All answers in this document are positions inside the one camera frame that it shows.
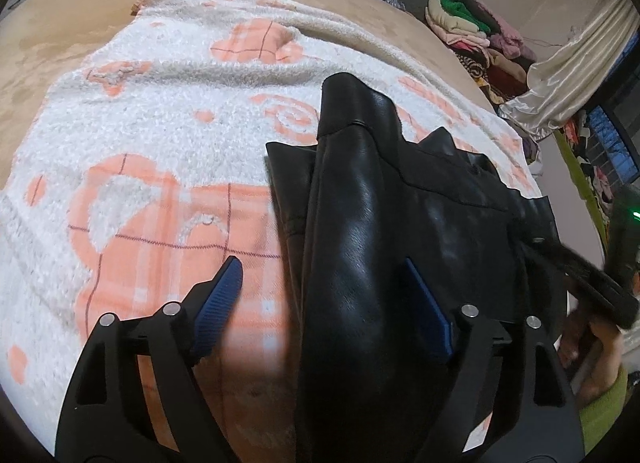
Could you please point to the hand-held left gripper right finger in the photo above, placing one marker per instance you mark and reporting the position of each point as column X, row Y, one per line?
column 432, row 318

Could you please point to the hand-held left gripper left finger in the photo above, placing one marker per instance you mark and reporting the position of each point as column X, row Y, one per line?
column 217, row 308

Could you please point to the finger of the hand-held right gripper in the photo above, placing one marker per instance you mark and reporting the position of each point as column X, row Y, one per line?
column 575, row 263
column 595, row 295

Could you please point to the black leather jacket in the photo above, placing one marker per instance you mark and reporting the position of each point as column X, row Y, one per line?
column 360, row 223

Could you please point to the person's right forearm green sleeve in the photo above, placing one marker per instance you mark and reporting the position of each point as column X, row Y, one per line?
column 602, row 413

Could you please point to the pile of folded clothes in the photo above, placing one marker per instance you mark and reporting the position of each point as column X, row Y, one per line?
column 475, row 38

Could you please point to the person's right hand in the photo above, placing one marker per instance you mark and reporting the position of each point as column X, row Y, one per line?
column 600, row 343

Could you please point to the green mat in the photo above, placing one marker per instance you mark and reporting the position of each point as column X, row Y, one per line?
column 580, row 178

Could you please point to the blue grid rack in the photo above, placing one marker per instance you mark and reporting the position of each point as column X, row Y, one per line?
column 612, row 143

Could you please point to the purple cloth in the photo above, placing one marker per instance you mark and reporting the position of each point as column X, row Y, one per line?
column 530, row 148

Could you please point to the cream satin curtain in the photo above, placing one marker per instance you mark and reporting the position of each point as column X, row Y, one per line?
column 565, row 88

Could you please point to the white and pink patterned blanket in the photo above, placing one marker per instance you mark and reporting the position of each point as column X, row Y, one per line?
column 150, row 153

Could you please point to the tan bed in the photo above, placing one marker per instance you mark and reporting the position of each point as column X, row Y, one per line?
column 50, row 48

